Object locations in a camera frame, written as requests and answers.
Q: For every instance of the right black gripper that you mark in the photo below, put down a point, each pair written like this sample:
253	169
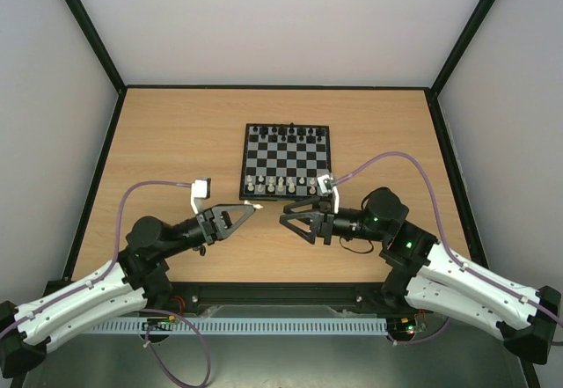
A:
325	224

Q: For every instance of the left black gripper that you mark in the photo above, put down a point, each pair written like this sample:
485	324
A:
224	226

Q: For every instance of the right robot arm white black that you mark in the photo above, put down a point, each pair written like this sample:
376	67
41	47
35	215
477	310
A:
426	275

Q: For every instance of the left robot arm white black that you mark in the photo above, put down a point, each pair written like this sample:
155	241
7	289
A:
134	281

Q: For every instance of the black and white chessboard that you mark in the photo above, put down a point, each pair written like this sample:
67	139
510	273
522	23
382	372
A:
284	150

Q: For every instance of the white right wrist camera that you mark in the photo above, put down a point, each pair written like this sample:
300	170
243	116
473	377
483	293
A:
327	186

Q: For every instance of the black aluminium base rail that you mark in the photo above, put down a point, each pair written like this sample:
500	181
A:
205	294

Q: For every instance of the light blue slotted cable duct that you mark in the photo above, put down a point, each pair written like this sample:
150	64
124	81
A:
244	326

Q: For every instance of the black cage frame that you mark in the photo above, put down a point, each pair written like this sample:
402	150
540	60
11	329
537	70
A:
56	97

